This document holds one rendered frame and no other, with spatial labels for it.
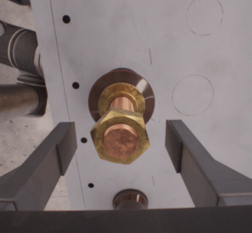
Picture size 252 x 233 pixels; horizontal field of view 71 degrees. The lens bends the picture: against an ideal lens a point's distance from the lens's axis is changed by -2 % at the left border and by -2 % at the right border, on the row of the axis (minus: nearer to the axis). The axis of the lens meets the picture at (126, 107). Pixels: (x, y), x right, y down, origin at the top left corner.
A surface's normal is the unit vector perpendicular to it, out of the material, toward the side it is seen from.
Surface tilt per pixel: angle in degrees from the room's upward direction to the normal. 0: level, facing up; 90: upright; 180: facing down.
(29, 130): 0
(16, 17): 0
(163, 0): 0
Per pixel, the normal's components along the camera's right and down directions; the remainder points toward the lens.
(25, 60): -0.25, 0.45
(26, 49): -0.11, 0.00
